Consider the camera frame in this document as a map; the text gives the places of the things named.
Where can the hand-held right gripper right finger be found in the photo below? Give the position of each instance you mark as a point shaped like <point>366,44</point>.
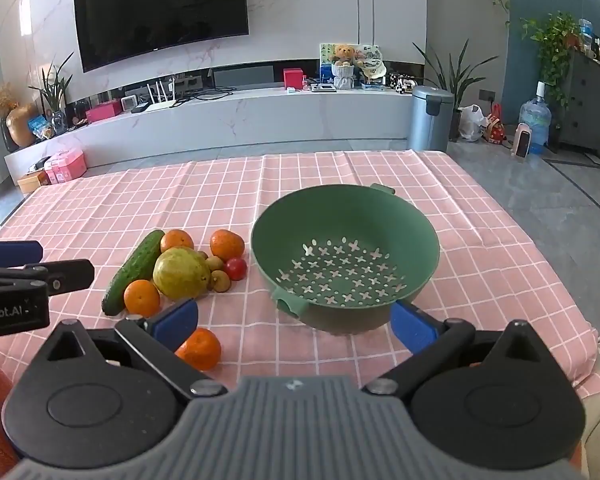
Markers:
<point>412,327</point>

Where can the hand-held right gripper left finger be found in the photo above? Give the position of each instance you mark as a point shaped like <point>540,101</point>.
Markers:
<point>175,320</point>

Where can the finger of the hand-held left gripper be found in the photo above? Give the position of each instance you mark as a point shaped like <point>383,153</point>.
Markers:
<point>65,275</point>
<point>10,252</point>

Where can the orange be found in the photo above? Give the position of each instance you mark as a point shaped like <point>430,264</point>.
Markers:
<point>176,240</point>
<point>141,297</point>
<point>227,244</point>
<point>201,350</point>

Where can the green cucumber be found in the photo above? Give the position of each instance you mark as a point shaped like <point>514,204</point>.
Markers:
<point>130,272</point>

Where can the red cherry tomato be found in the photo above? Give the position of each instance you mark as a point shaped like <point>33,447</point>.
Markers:
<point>235,268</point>

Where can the green colander bowl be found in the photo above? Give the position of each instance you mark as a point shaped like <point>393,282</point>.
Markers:
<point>350,230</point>

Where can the brown cardboard box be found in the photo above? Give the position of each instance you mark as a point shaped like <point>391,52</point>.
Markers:
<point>32,181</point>

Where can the pink storage box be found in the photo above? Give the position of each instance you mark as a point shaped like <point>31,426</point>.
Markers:
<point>66,166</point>

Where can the brown round vase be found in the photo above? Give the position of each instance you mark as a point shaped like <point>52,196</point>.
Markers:
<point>21,127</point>

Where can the blue snack bag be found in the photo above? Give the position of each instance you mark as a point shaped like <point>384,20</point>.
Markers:
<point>41,126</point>

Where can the dried flower bunch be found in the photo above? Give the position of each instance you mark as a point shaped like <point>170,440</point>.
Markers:
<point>2,99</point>

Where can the pink checked tablecloth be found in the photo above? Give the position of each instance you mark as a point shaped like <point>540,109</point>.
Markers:
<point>330,185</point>

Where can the magenta box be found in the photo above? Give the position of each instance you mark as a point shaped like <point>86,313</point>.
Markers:
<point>103,111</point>

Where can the green plant in glass vase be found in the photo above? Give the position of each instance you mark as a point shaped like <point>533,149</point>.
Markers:
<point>56,90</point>

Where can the small white clock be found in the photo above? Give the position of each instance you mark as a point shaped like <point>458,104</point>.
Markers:
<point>129,104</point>

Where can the white router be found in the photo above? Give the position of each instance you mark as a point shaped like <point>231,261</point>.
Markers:
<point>161,102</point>

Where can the grey pedal trash can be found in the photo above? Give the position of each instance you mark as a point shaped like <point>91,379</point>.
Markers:
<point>430,120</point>

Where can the white plastic bag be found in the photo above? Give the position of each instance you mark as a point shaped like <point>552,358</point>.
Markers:
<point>472,122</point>

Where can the red gift bag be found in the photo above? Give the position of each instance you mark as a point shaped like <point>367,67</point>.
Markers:
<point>495,127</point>

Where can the small pink heater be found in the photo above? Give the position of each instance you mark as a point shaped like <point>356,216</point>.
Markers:
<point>521,140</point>

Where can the white marble media console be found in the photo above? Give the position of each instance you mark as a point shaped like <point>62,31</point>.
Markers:
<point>280,115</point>

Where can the blue water jug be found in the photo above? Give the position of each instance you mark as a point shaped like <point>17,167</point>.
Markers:
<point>535,122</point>

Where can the black and white ornament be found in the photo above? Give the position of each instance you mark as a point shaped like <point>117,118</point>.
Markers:
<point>402,84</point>

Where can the long-leaf potted plant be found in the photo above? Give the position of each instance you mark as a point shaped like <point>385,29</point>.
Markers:
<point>455,77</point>

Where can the red box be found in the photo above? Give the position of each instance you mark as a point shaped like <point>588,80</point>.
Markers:
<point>293,79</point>

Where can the teddy bear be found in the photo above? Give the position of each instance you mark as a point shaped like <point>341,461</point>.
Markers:
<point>342,67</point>

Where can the dark grey cabinet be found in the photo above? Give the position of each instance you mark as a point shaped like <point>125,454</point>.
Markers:
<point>587,105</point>

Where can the trailing pothos plant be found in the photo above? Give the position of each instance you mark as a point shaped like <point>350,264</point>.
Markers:
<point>555,40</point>

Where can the black wall television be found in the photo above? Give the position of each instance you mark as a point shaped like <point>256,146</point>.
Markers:
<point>160,10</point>

